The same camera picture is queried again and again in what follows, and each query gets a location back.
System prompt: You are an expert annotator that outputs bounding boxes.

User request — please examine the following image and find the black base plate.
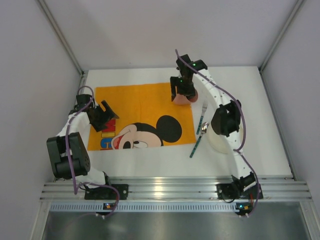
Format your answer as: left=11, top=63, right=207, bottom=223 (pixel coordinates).
left=216, top=183, right=264, bottom=202
left=83, top=184, right=129, bottom=200

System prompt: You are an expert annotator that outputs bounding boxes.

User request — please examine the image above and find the pink plastic cup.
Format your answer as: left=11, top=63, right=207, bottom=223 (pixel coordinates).
left=172, top=90, right=199, bottom=105

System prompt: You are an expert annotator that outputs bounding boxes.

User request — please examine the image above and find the green handled fork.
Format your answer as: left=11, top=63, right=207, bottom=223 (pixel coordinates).
left=196, top=100, right=208, bottom=135

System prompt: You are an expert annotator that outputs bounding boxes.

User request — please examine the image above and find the left aluminium frame post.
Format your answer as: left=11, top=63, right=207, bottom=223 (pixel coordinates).
left=36, top=0, right=84, bottom=76

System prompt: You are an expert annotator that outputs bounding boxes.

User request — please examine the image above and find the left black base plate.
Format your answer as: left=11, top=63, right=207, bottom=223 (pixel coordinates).
left=83, top=184, right=129, bottom=200

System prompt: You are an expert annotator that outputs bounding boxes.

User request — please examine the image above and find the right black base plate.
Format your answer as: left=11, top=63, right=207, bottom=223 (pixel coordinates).
left=216, top=183, right=264, bottom=202

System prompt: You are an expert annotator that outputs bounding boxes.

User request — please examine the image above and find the right aluminium frame post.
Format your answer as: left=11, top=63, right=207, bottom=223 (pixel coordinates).
left=258, top=0, right=306, bottom=74

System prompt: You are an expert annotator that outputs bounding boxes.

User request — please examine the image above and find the aluminium frame post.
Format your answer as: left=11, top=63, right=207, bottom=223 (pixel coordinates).
left=36, top=0, right=84, bottom=76
left=258, top=0, right=306, bottom=74

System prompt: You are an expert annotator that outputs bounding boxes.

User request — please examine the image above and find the purple cable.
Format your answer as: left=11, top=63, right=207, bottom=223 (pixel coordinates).
left=64, top=86, right=121, bottom=221
left=174, top=48, right=261, bottom=218

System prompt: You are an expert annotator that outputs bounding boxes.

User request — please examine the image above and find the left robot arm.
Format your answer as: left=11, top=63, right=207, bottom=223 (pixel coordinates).
left=46, top=94, right=118, bottom=188

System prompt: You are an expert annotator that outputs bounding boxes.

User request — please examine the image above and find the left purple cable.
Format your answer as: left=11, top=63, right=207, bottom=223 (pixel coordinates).
left=64, top=86, right=121, bottom=221

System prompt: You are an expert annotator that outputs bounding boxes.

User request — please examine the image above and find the aluminium mounting rail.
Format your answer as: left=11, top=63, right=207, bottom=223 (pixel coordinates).
left=40, top=176, right=312, bottom=202

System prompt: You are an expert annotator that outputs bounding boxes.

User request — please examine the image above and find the orange cartoon cloth placemat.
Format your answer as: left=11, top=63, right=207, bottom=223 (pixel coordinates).
left=87, top=83, right=196, bottom=151

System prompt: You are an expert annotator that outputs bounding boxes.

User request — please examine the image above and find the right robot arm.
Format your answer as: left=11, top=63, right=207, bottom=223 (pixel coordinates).
left=170, top=54, right=260, bottom=203

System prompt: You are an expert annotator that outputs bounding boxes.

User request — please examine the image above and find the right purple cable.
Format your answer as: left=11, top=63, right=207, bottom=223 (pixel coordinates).
left=174, top=48, right=261, bottom=218

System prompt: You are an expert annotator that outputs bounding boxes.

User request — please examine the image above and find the green handled spoon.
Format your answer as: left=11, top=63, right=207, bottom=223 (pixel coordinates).
left=189, top=122, right=209, bottom=158

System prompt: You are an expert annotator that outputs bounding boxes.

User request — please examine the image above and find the perforated cable duct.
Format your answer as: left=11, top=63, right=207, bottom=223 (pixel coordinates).
left=50, top=201, right=252, bottom=213

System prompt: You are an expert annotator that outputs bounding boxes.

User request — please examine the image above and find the cream round plate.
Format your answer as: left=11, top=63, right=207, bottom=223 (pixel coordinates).
left=205, top=125, right=244, bottom=154

